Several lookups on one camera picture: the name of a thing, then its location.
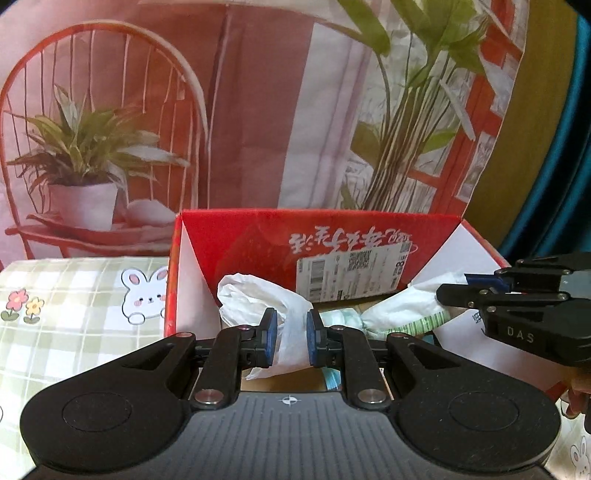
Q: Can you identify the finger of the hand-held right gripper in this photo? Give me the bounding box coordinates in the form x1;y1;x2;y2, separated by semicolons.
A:
465;253;591;294
436;282;572;319

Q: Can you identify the red cardboard box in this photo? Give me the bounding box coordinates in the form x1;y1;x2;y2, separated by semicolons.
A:
164;209;574;408

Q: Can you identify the person's right hand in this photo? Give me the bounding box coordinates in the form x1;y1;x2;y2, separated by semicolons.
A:
564;379;591;420

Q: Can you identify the white green-striped packet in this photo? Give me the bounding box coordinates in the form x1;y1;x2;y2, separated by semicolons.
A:
362;272;452;343

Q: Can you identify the pale green soft packet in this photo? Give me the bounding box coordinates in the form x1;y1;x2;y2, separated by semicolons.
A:
321;308;371;334

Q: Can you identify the white plastic packet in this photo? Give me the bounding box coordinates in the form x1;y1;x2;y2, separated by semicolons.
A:
217;272;315;381

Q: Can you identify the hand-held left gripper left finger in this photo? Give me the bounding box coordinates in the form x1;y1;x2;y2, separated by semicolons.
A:
122;308;279;411

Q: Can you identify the printed wall cloth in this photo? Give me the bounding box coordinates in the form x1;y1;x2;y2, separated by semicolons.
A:
0;0;533;260

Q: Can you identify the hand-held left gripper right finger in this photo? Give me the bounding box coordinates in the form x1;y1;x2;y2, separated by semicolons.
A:
305;308;462;411

